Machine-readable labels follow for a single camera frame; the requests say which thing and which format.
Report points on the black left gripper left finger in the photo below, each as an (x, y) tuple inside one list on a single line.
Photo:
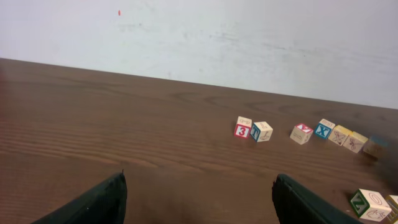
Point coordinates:
[(104, 203)]

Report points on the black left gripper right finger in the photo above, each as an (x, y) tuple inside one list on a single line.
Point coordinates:
[(295, 204)]

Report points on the green letter Z block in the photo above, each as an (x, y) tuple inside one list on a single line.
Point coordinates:
[(369, 205)]

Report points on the red picture wooden block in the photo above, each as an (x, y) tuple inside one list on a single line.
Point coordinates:
[(392, 200)]

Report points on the red letter A block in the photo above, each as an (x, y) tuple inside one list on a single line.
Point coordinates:
[(301, 133)]

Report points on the blue letter T block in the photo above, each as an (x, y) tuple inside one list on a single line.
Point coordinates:
[(261, 131)]

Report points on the blue letter X block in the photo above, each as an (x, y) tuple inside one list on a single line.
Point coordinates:
[(324, 128)]

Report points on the yellow topped wooden block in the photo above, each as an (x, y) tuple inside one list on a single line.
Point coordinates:
[(339, 135)]

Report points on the red number 3 block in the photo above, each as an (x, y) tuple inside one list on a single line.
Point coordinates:
[(243, 127)]

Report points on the blue topped wooden block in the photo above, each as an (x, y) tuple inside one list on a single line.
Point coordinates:
[(375, 146)]

